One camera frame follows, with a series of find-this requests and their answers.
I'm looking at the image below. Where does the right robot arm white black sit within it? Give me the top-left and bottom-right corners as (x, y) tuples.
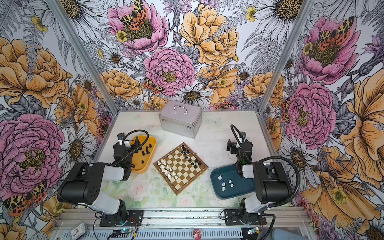
(225, 132), (300, 226)

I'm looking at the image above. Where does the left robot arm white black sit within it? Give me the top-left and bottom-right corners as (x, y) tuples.
(57, 134), (141, 227)

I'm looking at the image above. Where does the wooden chess board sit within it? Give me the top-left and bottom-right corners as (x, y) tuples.
(154, 143), (208, 195)

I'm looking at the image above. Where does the yellow plastic tray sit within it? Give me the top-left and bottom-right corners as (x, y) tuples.
(132, 136), (157, 174)

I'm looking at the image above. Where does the teal plastic tray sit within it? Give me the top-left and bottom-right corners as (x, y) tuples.
(211, 165), (255, 200)

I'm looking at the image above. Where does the silver aluminium case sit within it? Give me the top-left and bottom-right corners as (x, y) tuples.
(159, 101), (202, 139)

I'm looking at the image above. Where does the small white clock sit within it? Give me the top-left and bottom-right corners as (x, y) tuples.
(70, 222), (88, 240)

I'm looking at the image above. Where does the small red white object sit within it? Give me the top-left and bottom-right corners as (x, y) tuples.
(193, 229), (202, 240)

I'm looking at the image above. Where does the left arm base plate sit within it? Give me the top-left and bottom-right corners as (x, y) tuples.
(99, 210), (144, 227)

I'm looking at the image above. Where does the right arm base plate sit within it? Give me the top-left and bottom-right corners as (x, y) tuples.
(223, 209), (267, 226)

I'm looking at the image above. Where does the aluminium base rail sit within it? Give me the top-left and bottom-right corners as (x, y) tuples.
(55, 207), (311, 230)

